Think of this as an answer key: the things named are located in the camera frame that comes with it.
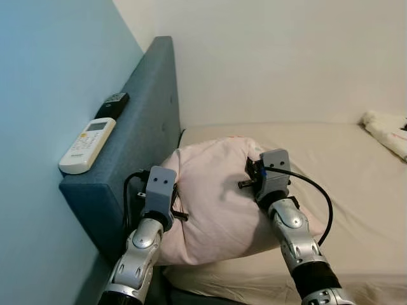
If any beige sheeted mattress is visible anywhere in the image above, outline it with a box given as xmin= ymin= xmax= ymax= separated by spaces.
xmin=162 ymin=122 xmax=407 ymax=305

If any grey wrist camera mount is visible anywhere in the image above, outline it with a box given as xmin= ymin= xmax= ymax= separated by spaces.
xmin=258 ymin=149 xmax=292 ymax=201
xmin=144 ymin=166 xmax=177 ymax=214

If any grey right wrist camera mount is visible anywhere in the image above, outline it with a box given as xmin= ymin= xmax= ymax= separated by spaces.
xmin=258 ymin=149 xmax=292 ymax=201

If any cream cartoon print quilt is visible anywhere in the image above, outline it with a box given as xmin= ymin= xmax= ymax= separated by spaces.
xmin=361 ymin=110 xmax=407 ymax=161

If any white air conditioner remote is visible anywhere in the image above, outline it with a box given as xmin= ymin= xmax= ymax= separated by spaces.
xmin=59 ymin=117 xmax=117 ymax=175

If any black remote control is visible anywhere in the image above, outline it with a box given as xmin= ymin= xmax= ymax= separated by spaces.
xmin=94 ymin=92 xmax=130 ymax=120

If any teal upholstered bed frame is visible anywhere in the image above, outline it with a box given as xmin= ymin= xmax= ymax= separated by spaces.
xmin=59 ymin=36 xmax=185 ymax=305

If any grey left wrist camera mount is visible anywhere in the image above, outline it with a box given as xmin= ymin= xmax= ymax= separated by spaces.
xmin=144 ymin=166 xmax=177 ymax=214

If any pink patterned pillow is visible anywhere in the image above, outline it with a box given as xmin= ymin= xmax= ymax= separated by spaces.
xmin=149 ymin=135 xmax=325 ymax=266

